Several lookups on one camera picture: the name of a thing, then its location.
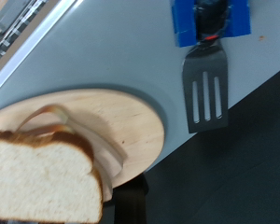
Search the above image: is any blue block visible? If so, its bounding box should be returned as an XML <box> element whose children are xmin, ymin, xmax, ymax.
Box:
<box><xmin>170</xmin><ymin>0</ymin><xmax>252</xmax><ymax>49</ymax></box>

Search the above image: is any round wooden board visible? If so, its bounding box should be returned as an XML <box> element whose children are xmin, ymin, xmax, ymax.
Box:
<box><xmin>0</xmin><ymin>88</ymin><xmax>165</xmax><ymax>202</ymax></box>

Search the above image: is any white bread slice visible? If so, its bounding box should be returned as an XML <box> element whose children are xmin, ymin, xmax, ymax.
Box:
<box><xmin>0</xmin><ymin>130</ymin><xmax>105</xmax><ymax>224</ymax></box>
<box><xmin>17</xmin><ymin>104</ymin><xmax>129</xmax><ymax>200</ymax></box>

